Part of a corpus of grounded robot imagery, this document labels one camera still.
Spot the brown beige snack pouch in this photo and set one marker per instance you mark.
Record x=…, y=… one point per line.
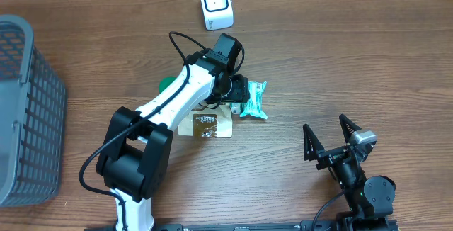
x=208, y=123

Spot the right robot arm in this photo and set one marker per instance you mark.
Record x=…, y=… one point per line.
x=370, y=200

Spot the white barcode scanner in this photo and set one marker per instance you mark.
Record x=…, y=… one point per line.
x=217, y=14

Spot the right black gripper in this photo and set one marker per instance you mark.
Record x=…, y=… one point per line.
x=312, y=145

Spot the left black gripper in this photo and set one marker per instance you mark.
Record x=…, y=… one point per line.
x=241, y=93

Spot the teal snack packet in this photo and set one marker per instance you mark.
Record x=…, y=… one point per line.
x=253, y=106

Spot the grey plastic mesh basket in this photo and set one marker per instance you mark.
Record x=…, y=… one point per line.
x=33, y=113

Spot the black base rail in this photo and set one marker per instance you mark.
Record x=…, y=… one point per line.
x=240, y=227

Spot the green lid jar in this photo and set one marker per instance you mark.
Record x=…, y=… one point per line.
x=165, y=83

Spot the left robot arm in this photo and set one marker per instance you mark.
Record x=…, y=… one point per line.
x=134, y=156

